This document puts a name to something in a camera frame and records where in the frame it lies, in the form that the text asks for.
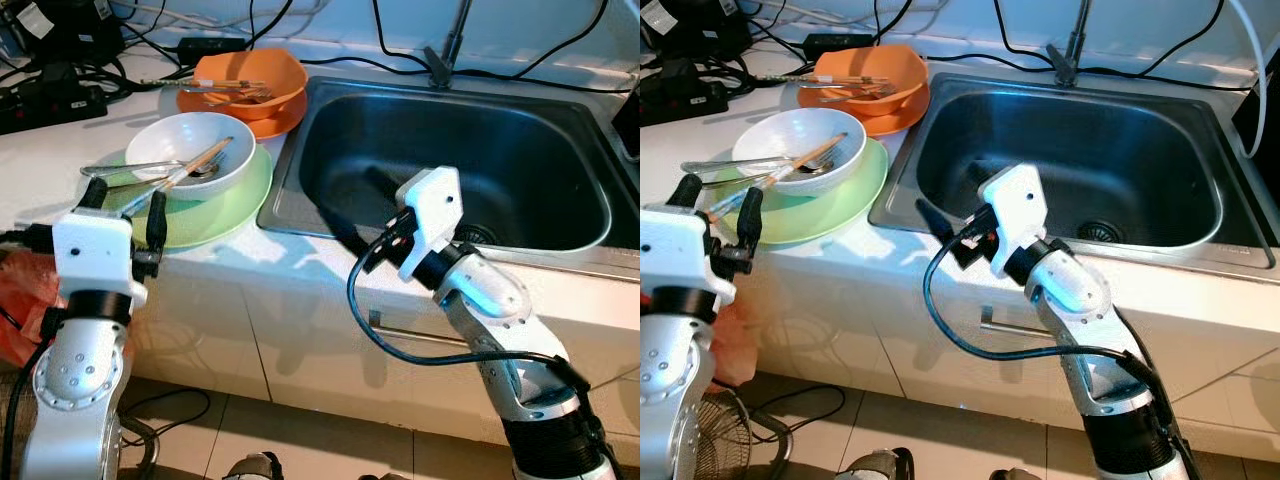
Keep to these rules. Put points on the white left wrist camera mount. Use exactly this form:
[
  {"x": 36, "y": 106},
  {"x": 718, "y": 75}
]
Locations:
[
  {"x": 90, "y": 250},
  {"x": 680, "y": 245}
]

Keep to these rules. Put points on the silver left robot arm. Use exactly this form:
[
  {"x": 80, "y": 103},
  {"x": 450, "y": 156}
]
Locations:
[
  {"x": 680, "y": 380},
  {"x": 80, "y": 380}
]

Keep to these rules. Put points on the stainless steel sink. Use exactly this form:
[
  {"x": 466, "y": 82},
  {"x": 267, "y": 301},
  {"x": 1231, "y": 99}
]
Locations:
[
  {"x": 1100, "y": 160},
  {"x": 500, "y": 160}
]

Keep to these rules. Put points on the metal sink faucet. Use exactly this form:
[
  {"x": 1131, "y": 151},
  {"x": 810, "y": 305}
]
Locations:
[
  {"x": 445, "y": 55},
  {"x": 1066, "y": 55}
]

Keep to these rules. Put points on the metal spoon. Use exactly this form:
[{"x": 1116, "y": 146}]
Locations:
[
  {"x": 130, "y": 166},
  {"x": 730, "y": 162}
]

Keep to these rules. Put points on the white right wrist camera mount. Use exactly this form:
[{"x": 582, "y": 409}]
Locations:
[
  {"x": 435, "y": 205},
  {"x": 1020, "y": 200}
]

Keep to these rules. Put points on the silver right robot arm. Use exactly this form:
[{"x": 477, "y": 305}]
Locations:
[
  {"x": 490, "y": 290},
  {"x": 1075, "y": 285}
]

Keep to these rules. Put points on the black power adapter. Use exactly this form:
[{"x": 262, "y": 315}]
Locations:
[
  {"x": 838, "y": 44},
  {"x": 210, "y": 47}
]

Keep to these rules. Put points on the wooden chopstick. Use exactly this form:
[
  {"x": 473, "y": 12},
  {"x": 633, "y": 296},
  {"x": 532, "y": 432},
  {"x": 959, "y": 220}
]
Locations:
[
  {"x": 205, "y": 158},
  {"x": 215, "y": 81},
  {"x": 800, "y": 172},
  {"x": 190, "y": 175},
  {"x": 855, "y": 86},
  {"x": 230, "y": 89},
  {"x": 840, "y": 78},
  {"x": 820, "y": 152}
]

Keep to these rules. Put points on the white ceramic bowl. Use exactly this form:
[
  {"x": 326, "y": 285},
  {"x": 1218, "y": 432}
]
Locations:
[
  {"x": 800, "y": 128},
  {"x": 190, "y": 133}
]

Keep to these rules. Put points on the black electronics box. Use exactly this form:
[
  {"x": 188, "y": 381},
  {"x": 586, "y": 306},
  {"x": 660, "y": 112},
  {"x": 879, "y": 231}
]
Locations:
[
  {"x": 70, "y": 35},
  {"x": 700, "y": 30}
]

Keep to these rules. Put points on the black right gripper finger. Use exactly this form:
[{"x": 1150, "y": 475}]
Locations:
[
  {"x": 945, "y": 230},
  {"x": 352, "y": 230}
]

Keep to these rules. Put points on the black power strip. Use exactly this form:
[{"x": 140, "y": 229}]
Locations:
[
  {"x": 50, "y": 105},
  {"x": 690, "y": 100}
]

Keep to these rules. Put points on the orange plastic bowl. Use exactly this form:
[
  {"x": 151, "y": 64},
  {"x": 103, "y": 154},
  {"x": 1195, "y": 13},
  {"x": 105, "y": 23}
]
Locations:
[
  {"x": 902, "y": 80},
  {"x": 282, "y": 85}
]

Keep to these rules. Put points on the light green plate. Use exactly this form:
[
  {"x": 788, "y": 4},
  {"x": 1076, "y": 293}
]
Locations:
[
  {"x": 232, "y": 215},
  {"x": 852, "y": 210}
]

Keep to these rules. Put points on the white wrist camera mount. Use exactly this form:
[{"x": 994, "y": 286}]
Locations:
[
  {"x": 1020, "y": 200},
  {"x": 680, "y": 245},
  {"x": 435, "y": 205},
  {"x": 90, "y": 250}
]

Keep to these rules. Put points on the grey robot left leg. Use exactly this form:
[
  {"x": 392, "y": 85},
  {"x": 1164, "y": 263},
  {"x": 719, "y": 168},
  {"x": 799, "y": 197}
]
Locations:
[
  {"x": 880, "y": 466},
  {"x": 255, "y": 468}
]

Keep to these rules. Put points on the orange plastic bag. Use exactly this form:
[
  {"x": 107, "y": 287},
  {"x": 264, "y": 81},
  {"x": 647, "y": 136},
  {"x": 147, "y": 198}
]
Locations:
[
  {"x": 735, "y": 345},
  {"x": 20, "y": 310}
]

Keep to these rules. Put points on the metal fork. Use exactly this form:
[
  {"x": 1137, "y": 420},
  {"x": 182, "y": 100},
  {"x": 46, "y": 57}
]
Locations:
[
  {"x": 250, "y": 97},
  {"x": 872, "y": 94}
]

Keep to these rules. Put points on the grey floor fan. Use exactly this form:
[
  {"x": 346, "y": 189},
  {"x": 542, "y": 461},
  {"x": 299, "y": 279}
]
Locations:
[{"x": 725, "y": 440}]

